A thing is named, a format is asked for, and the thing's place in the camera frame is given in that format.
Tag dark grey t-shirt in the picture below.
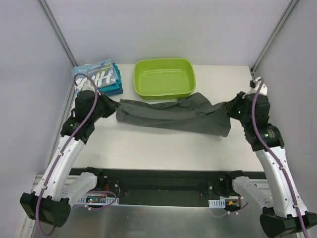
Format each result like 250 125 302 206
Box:
116 93 231 137

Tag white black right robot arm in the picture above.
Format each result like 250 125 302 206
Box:
223 77 317 238

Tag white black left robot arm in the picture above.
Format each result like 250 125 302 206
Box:
20 90 118 228

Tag light blue printed folded t-shirt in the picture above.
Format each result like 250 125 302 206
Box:
72 59 116 89

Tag teal folded t-shirt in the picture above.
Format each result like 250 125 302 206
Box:
99 62 123 97

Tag lime green plastic tub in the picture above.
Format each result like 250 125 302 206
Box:
133 58 196 101

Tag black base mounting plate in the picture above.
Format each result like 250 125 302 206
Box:
66 166 251 206

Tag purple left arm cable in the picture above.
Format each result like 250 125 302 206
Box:
36 73 101 236

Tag aluminium front rail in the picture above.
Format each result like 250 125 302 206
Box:
31 174 273 196

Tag right white slotted cable duct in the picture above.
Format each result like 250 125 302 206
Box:
208 198 226 209

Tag white slotted cable duct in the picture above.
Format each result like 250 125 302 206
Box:
208 198 226 209
76 195 119 206

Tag left white slotted cable duct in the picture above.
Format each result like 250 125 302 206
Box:
76 195 119 206

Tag left aluminium frame post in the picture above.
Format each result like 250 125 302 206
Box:
37 0 78 66

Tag aluminium frame post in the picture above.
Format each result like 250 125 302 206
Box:
37 0 78 66
250 0 300 76

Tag right aluminium frame post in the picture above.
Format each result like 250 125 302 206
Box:
250 0 300 76

